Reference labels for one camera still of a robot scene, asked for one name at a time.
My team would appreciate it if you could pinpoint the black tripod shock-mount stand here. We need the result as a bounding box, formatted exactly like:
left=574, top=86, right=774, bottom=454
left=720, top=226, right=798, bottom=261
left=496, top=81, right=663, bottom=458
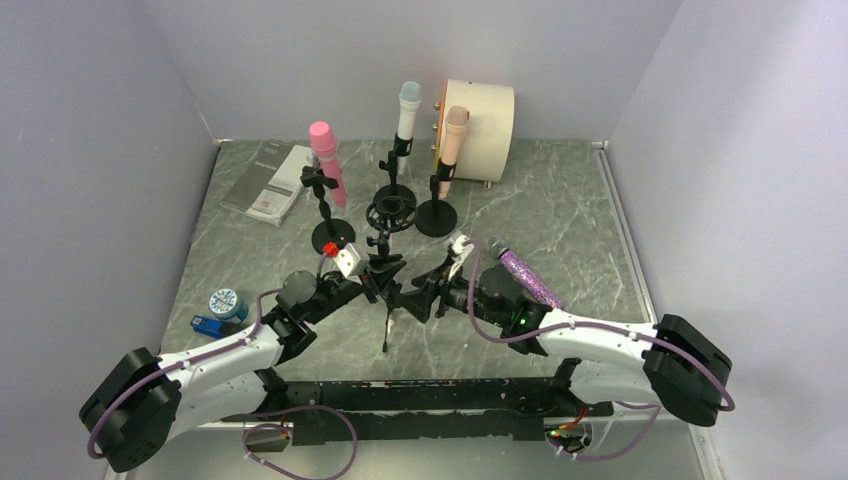
left=366, top=195, right=417, bottom=353

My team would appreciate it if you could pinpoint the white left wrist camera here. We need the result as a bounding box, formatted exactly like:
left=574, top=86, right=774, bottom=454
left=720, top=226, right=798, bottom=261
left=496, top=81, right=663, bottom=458
left=322, top=242, right=370, bottom=279

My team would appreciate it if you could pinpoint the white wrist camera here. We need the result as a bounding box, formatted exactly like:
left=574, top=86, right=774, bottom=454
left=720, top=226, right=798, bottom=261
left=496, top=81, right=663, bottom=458
left=322, top=242, right=370, bottom=279
left=446, top=230, right=475, bottom=280

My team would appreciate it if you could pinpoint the peach microphone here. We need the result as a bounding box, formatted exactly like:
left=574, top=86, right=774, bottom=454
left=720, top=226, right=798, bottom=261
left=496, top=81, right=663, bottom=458
left=437, top=105, right=469, bottom=199

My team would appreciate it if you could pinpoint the purple glitter microphone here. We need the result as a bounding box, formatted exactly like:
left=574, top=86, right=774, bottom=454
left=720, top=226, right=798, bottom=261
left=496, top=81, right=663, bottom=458
left=486, top=237, right=565, bottom=309

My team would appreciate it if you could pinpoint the white microphone silver grille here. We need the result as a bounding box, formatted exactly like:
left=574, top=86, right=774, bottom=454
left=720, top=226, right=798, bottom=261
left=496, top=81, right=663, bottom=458
left=394, top=81, right=422, bottom=174

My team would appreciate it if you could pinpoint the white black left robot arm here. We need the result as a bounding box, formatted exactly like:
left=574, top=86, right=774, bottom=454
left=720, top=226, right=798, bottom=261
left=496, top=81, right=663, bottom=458
left=79, top=255, right=406, bottom=473

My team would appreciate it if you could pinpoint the cream cylindrical speaker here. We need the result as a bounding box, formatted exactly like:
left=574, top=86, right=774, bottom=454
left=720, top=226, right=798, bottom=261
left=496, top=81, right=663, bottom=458
left=433, top=79, right=515, bottom=189

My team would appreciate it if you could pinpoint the black round-base mic stand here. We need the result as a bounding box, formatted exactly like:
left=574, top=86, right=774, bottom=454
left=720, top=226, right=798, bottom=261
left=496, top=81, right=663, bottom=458
left=415, top=163, right=458, bottom=238
left=300, top=166, right=356, bottom=253
left=373, top=135, right=417, bottom=209

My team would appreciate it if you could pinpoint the round blue white sticker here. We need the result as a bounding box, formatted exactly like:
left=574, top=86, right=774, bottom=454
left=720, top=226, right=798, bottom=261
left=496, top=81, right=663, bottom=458
left=208, top=288, right=249, bottom=324

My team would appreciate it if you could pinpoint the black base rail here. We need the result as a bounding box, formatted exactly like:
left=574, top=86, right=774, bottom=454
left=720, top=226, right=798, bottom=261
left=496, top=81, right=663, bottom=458
left=228, top=377, right=614, bottom=446

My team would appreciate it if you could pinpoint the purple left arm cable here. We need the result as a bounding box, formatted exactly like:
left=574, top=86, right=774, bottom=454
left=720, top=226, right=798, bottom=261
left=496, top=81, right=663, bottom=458
left=86, top=254, right=359, bottom=480

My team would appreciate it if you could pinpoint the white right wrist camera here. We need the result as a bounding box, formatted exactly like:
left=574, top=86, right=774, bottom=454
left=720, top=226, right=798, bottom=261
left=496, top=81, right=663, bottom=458
left=446, top=230, right=475, bottom=280

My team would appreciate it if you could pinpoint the blue box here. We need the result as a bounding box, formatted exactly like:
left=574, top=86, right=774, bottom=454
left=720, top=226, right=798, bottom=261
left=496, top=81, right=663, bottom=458
left=190, top=315, right=233, bottom=339

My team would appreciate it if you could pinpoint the grey white booklet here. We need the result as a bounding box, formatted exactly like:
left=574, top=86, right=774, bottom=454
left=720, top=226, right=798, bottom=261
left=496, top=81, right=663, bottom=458
left=221, top=140, right=314, bottom=226

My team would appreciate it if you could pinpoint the pink microphone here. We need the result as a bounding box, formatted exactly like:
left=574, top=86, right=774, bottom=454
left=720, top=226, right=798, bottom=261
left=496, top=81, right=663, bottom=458
left=309, top=121, right=347, bottom=208

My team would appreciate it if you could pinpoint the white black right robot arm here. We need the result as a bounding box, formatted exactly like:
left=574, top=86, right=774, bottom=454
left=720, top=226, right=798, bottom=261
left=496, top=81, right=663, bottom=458
left=393, top=267, right=736, bottom=427

